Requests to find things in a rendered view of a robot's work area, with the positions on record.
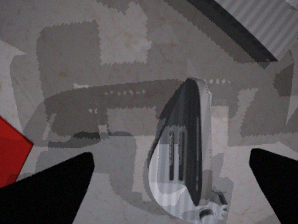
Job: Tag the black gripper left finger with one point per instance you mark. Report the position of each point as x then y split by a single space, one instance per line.
52 196

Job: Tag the red square plate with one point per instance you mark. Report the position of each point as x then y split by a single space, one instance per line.
14 149

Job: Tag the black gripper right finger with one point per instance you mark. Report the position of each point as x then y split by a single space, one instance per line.
278 178

